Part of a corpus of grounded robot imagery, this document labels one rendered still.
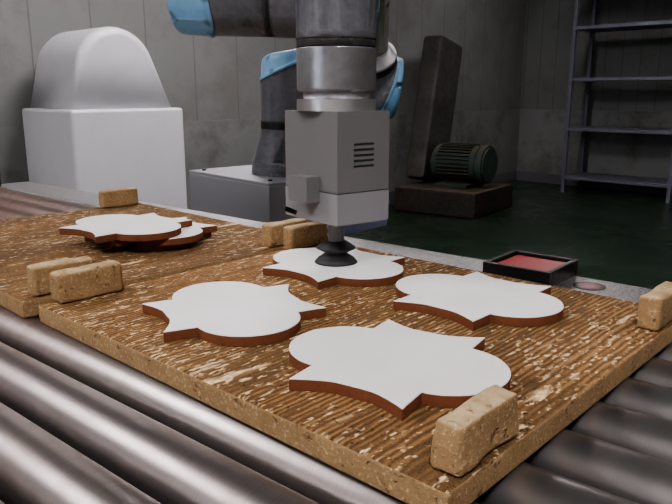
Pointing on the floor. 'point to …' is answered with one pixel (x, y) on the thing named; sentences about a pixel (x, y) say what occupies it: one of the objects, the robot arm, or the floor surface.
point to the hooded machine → (104, 119)
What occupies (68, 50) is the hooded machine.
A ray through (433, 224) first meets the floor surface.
